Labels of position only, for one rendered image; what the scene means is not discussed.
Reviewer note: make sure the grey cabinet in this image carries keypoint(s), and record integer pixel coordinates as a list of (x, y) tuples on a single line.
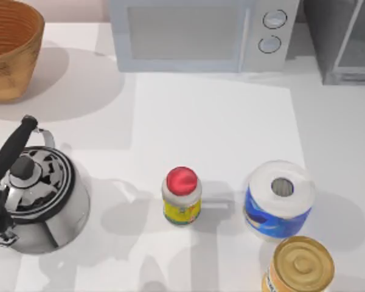
[(343, 39)]

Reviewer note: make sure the white and blue paper roll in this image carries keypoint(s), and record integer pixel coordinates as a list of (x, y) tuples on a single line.
[(276, 203)]

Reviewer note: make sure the pale microwave oven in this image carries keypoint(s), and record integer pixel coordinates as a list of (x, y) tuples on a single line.
[(182, 33)]

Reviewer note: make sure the woven brown basket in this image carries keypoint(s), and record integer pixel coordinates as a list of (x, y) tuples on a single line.
[(9, 54)]

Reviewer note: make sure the yellow jar with red lid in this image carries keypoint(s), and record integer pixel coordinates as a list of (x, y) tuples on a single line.
[(182, 197)]

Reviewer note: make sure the grey microwave knob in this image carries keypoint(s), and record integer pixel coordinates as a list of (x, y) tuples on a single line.
[(274, 19), (269, 44)]

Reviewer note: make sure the golden orange can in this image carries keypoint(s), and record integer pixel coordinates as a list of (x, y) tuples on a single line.
[(301, 267)]

